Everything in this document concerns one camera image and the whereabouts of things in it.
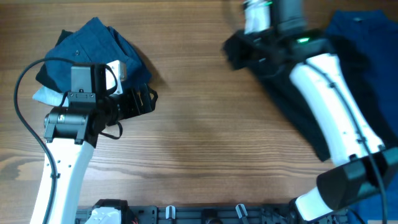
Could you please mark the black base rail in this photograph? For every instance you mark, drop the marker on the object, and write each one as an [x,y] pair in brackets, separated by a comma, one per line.
[266,214]

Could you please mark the folded navy blue shorts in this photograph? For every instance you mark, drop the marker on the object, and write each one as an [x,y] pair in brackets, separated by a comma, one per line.
[96,43]

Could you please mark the blue polo shirt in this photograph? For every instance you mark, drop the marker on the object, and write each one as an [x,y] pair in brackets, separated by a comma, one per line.
[366,43]

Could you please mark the black polo shirt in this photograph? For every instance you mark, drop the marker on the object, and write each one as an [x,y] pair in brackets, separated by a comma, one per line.
[291,103]

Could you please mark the folded black garment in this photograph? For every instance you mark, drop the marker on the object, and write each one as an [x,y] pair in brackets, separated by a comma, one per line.
[42,77]

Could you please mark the folded white garment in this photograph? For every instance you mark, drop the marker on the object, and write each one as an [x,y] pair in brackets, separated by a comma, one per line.
[48,96]

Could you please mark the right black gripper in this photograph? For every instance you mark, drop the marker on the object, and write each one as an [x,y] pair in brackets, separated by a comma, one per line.
[236,53]

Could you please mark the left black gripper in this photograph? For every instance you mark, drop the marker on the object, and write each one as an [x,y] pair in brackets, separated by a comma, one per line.
[134,108]

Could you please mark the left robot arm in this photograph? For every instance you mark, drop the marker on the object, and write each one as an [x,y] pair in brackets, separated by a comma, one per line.
[71,134]

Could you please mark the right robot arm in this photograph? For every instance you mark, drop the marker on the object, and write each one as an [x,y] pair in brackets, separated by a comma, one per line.
[302,65]

